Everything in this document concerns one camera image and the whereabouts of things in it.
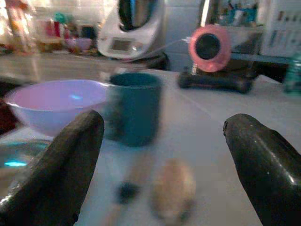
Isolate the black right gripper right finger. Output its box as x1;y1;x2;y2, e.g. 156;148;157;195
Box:
222;113;301;226

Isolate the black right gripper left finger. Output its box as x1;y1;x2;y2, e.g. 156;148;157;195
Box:
0;110;105;226

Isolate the shiny metal plate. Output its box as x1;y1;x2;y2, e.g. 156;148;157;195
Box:
0;140;53;198

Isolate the wooden utensil with dark tip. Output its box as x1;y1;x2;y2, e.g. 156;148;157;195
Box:
103;155;151;226

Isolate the lilac plastic bowl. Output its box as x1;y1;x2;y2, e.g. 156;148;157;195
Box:
4;79;111;137

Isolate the green glass bottle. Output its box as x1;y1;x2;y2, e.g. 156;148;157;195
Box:
284;52;301;95

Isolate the wooden spoon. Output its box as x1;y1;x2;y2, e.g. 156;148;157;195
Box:
150;158;197;225

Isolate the black spool stand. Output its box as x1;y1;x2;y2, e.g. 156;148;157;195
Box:
178;69;254;94

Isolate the teal plastic cup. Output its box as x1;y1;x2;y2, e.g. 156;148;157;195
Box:
103;72;163;147

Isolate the pink filament spool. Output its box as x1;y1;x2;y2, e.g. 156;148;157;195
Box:
188;24;232;73

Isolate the small pink bowl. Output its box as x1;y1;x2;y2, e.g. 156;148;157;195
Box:
64;37;93;53

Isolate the white shelf unit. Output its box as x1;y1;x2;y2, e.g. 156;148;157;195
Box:
260;0;301;58

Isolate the white kitchen food processor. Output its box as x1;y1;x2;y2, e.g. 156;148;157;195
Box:
97;0;166;60

